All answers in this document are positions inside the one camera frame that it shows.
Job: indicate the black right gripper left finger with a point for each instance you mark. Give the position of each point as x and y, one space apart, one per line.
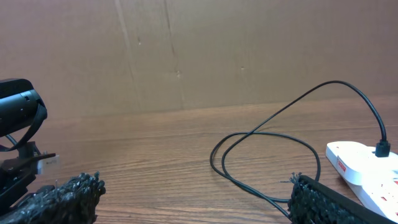
74 202

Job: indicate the white power strip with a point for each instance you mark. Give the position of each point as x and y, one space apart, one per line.
379 198

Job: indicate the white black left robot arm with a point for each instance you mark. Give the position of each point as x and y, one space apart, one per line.
22 114

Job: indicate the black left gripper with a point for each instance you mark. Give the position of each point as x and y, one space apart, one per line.
18 173

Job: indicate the white charger plug adapter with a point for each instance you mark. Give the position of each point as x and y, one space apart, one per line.
358 163

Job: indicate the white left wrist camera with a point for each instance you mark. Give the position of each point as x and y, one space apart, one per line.
48 165

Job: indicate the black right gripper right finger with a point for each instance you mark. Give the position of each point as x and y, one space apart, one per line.
314 203

